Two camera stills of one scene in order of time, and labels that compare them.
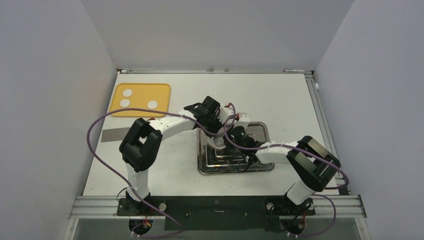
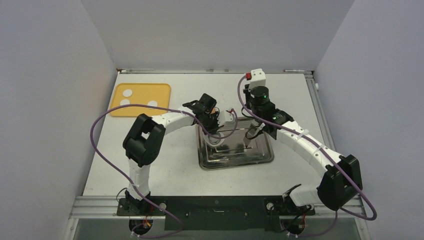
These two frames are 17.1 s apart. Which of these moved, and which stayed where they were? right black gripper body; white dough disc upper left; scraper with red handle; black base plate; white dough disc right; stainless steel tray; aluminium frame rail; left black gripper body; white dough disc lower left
Moved: scraper with red handle; right black gripper body; stainless steel tray
Stayed: white dough disc lower left; black base plate; white dough disc right; aluminium frame rail; left black gripper body; white dough disc upper left
